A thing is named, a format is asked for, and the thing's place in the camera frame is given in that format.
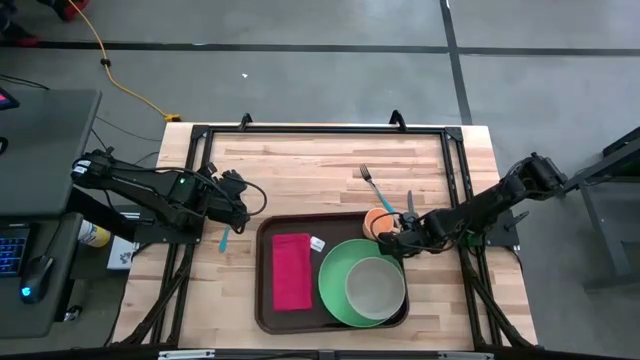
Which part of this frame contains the brown plastic tray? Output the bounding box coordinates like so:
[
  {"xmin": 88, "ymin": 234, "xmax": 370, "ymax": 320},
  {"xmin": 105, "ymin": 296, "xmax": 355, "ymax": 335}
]
[{"xmin": 254, "ymin": 212, "xmax": 411, "ymax": 335}]

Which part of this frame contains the grey keyboard shelf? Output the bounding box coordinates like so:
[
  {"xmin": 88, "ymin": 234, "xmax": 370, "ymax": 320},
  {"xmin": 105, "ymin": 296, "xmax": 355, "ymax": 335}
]
[{"xmin": 0, "ymin": 212, "xmax": 85, "ymax": 339}]

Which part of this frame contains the green plate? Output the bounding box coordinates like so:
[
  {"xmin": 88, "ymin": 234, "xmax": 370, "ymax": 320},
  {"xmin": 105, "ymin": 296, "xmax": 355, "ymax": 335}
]
[{"xmin": 317, "ymin": 238, "xmax": 407, "ymax": 329}]

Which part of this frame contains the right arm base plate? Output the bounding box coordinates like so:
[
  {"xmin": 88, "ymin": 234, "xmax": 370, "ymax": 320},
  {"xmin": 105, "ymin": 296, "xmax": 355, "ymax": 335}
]
[{"xmin": 449, "ymin": 208, "xmax": 522, "ymax": 250}]

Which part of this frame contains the black computer mouse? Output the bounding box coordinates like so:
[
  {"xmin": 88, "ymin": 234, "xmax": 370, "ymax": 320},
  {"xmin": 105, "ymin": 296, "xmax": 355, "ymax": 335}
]
[{"xmin": 18, "ymin": 254, "xmax": 55, "ymax": 305}]

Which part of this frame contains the white cardboard box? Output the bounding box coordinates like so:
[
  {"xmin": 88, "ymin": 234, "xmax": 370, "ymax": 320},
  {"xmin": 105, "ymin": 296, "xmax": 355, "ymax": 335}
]
[{"xmin": 107, "ymin": 237, "xmax": 141, "ymax": 271}]

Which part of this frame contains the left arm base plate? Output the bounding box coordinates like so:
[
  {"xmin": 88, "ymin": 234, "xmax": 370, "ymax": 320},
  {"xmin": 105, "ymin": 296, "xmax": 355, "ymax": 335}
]
[{"xmin": 132, "ymin": 209, "xmax": 204, "ymax": 246}]

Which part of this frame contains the thin black cable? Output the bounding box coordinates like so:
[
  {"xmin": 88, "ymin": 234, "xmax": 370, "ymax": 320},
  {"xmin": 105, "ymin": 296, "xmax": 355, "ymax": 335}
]
[
  {"xmin": 94, "ymin": 115, "xmax": 162, "ymax": 143},
  {"xmin": 0, "ymin": 73, "xmax": 51, "ymax": 92},
  {"xmin": 91, "ymin": 128, "xmax": 161, "ymax": 167}
]

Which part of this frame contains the white bowl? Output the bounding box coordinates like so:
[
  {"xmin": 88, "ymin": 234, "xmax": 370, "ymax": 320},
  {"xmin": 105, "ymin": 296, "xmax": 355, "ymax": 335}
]
[{"xmin": 344, "ymin": 256, "xmax": 407, "ymax": 321}]

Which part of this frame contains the black metal table frame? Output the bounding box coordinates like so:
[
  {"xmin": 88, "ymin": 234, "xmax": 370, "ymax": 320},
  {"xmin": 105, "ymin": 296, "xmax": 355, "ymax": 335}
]
[{"xmin": 112, "ymin": 109, "xmax": 539, "ymax": 349}]

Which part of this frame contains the grey desk top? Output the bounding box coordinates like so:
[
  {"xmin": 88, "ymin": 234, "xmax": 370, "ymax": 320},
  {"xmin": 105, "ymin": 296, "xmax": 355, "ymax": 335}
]
[{"xmin": 0, "ymin": 88, "xmax": 104, "ymax": 217}]

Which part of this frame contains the black metal cart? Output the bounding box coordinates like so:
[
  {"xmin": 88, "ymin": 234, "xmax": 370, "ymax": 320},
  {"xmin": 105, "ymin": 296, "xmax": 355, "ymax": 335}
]
[{"xmin": 551, "ymin": 124, "xmax": 640, "ymax": 291}]

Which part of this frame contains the orange mug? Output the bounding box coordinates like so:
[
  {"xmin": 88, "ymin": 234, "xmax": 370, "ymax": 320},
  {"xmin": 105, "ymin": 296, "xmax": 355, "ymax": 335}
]
[{"xmin": 362, "ymin": 207, "xmax": 401, "ymax": 242}]

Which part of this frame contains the yellow extension cord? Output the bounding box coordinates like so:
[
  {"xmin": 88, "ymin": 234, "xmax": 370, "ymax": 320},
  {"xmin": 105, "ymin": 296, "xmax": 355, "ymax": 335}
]
[{"xmin": 67, "ymin": 0, "xmax": 184, "ymax": 124}]

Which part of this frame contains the backlit keyboard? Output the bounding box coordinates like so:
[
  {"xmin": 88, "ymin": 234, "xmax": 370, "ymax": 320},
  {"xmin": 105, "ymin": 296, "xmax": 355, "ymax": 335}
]
[{"xmin": 0, "ymin": 227, "xmax": 30, "ymax": 279}]

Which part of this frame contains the fork with teal handle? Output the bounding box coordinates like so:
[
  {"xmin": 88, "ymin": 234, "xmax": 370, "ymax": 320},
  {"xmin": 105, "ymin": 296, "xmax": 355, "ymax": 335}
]
[{"xmin": 359, "ymin": 163, "xmax": 396, "ymax": 214}]

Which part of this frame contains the white and yellow canister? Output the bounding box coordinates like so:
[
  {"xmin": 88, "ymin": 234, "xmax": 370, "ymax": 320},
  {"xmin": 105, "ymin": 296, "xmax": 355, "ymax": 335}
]
[{"xmin": 77, "ymin": 219, "xmax": 112, "ymax": 249}]

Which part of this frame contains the red cloth napkin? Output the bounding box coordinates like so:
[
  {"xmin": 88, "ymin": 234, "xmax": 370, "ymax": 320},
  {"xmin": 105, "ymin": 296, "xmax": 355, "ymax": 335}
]
[{"xmin": 271, "ymin": 232, "xmax": 326, "ymax": 312}]

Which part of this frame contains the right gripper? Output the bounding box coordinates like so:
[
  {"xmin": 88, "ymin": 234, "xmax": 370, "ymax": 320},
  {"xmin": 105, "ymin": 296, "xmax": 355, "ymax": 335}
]
[{"xmin": 378, "ymin": 213, "xmax": 435, "ymax": 257}]

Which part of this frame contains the person's foot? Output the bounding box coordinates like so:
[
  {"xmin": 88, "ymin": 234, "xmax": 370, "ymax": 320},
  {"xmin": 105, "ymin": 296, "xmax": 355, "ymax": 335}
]
[
  {"xmin": 0, "ymin": 22, "xmax": 42, "ymax": 48},
  {"xmin": 37, "ymin": 0, "xmax": 91, "ymax": 22}
]

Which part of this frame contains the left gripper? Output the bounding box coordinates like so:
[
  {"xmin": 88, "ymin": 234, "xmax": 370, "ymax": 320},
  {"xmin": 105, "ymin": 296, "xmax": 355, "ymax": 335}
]
[{"xmin": 204, "ymin": 168, "xmax": 250, "ymax": 234}]

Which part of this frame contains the black device with pink screen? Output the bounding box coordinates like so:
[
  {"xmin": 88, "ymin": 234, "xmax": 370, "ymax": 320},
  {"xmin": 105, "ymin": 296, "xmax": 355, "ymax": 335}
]
[{"xmin": 0, "ymin": 87, "xmax": 21, "ymax": 112}]

